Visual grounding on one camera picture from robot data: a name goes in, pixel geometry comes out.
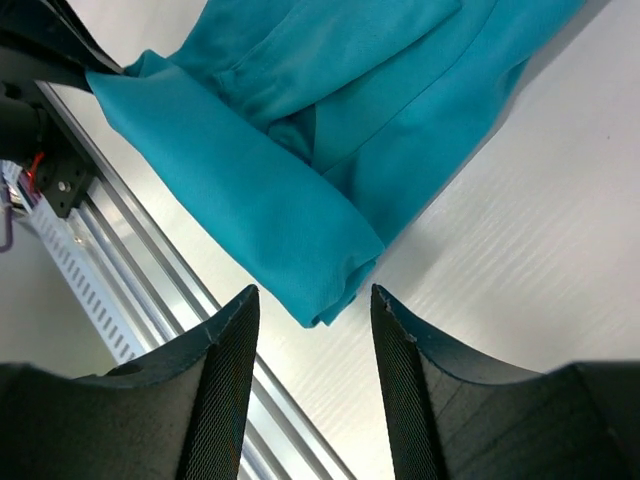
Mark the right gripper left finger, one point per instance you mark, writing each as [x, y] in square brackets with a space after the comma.
[177, 412]

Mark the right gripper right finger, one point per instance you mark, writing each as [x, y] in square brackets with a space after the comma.
[453, 412]

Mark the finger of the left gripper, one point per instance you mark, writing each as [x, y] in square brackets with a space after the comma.
[52, 29]

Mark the teal t shirt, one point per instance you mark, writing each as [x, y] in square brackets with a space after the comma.
[304, 136]

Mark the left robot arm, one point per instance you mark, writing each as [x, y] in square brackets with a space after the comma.
[25, 123]

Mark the white slotted cable duct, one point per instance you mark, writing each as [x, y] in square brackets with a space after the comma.
[99, 301]

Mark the aluminium front rail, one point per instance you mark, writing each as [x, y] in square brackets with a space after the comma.
[164, 298]

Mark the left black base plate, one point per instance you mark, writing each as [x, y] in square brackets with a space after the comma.
[62, 176]

